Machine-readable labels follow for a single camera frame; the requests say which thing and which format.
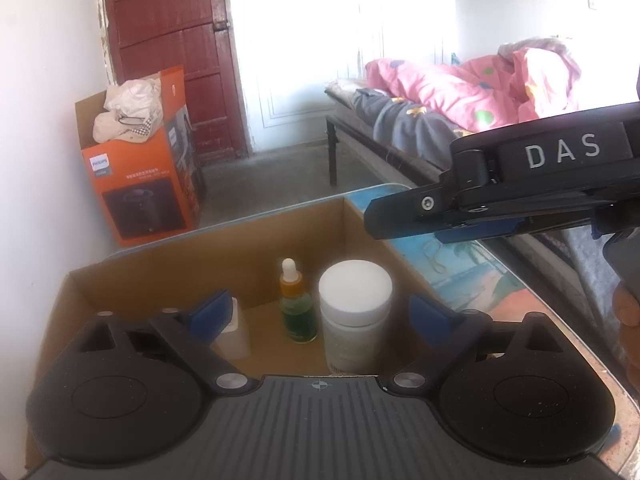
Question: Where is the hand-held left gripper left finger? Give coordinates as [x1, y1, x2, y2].
[70, 290, 261, 396]

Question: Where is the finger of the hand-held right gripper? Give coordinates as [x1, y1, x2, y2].
[434, 217, 527, 245]
[364, 152, 496, 241]

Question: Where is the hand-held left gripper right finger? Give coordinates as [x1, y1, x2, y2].
[380, 294, 568, 396]

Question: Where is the brown cardboard box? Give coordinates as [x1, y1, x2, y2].
[25, 196, 451, 466]

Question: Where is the white lidded jar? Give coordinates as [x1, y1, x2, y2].
[318, 259, 393, 376]

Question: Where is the green dropper bottle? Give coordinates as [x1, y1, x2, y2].
[279, 258, 319, 344]

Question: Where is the person's right hand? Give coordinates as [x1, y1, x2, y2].
[612, 280, 640, 348]

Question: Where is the pink patterned quilt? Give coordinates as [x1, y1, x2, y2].
[365, 36, 583, 133]

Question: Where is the orange appliance box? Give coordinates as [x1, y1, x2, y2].
[75, 64, 206, 247]

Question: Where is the white double door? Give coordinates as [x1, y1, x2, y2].
[227, 0, 458, 156]

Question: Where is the beige cloth hat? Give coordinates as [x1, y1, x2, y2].
[92, 76, 163, 143]

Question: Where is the red wooden door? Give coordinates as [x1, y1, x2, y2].
[97, 0, 251, 166]

